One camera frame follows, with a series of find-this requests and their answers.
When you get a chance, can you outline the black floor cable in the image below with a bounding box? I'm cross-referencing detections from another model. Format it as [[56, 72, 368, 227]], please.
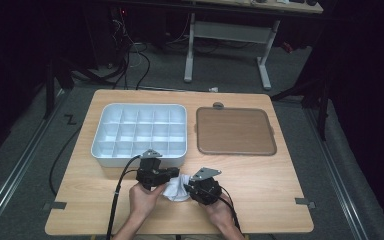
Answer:
[[48, 126, 82, 197]]

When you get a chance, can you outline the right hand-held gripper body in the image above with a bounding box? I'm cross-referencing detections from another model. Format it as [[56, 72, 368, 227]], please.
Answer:
[[189, 167, 223, 206]]

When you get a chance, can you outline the black metal stand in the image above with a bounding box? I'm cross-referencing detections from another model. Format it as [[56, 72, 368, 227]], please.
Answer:
[[43, 56, 76, 120], [271, 76, 331, 141]]

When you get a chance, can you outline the grey tape strip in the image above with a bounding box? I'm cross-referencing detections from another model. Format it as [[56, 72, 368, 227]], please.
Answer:
[[42, 201, 68, 211], [294, 197, 316, 210]]

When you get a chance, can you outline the white-framed wooden desk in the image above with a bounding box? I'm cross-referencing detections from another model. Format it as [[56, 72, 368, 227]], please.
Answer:
[[183, 0, 324, 91]]

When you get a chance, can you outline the person's right hand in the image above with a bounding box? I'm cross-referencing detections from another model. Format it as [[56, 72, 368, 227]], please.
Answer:
[[199, 194, 236, 232]]

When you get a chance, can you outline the white sock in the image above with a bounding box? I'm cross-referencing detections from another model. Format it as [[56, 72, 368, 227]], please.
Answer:
[[162, 173, 193, 203]]

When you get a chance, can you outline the brown flat box lid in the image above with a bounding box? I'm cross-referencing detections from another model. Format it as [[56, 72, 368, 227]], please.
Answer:
[[195, 106, 278, 157]]

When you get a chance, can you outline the person's left hand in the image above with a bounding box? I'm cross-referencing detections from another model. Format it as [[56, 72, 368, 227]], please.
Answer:
[[128, 182, 168, 222]]

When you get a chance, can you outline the bundle of black cables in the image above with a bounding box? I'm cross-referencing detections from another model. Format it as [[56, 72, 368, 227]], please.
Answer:
[[108, 8, 152, 91]]

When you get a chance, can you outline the white divided storage box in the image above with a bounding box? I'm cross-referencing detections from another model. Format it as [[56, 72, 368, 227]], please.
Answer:
[[90, 102, 188, 168]]

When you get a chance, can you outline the hand-held gripper black cable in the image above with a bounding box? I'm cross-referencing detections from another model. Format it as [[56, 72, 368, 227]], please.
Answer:
[[209, 185, 244, 234], [105, 153, 145, 240]]

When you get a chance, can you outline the right hand-held gripper black cable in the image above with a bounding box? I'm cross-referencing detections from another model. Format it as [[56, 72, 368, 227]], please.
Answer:
[[209, 185, 244, 234]]

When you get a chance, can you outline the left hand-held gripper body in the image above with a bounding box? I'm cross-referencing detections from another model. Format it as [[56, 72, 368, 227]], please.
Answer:
[[135, 149, 168, 192]]

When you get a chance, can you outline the left hand-held gripper black cable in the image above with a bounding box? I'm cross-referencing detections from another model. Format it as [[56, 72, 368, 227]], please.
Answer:
[[105, 153, 145, 240]]

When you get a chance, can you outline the metal floor rail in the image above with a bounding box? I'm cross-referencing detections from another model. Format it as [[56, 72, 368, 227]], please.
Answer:
[[304, 108, 369, 240], [0, 89, 71, 234]]

